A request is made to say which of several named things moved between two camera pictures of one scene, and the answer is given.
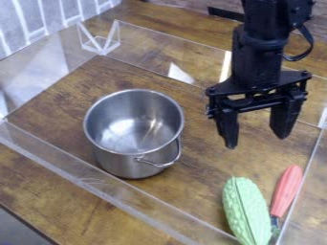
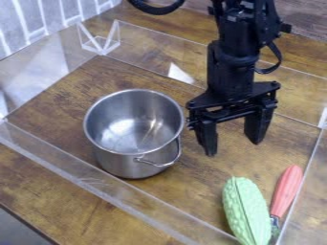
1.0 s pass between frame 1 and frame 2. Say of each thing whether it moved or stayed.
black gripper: moved
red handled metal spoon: stayed
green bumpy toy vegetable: stayed
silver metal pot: stayed
